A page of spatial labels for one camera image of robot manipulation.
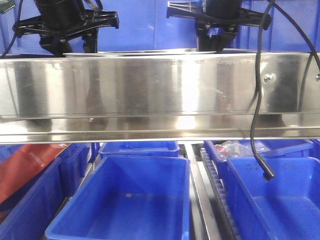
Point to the stainless steel shelf rail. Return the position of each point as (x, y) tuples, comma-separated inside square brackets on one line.
[(99, 98)]

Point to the blue bin back right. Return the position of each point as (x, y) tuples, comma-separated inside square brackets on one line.
[(275, 148)]

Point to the steel divider rail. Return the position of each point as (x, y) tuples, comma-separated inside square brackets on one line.
[(207, 218)]

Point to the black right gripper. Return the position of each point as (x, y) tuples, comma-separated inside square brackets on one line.
[(212, 14)]

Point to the blue bin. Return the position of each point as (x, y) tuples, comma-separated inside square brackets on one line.
[(141, 148), (129, 198), (286, 207), (27, 213), (275, 148)]

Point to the blue bin front centre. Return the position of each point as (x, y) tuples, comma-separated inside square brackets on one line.
[(129, 198)]

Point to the black roller track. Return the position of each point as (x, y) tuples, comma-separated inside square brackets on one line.
[(220, 196)]

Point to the red cardboard box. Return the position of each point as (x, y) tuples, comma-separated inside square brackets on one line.
[(24, 164)]

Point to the large blue crate upper centre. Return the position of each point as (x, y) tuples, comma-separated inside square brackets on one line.
[(142, 26)]

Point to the blue bin front left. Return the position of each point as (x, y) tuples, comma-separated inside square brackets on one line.
[(27, 213)]

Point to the blue bin front right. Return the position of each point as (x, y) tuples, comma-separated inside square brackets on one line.
[(286, 207)]

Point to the silver metal tray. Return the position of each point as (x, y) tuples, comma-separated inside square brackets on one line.
[(141, 53)]

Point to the clear plastic bag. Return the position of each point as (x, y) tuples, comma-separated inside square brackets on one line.
[(232, 149)]

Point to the blue crate upper right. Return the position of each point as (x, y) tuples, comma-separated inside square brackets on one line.
[(281, 35)]

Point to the blue bin back centre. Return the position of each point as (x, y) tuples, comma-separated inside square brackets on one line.
[(141, 148)]

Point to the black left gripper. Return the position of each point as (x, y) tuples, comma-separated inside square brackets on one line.
[(62, 20)]

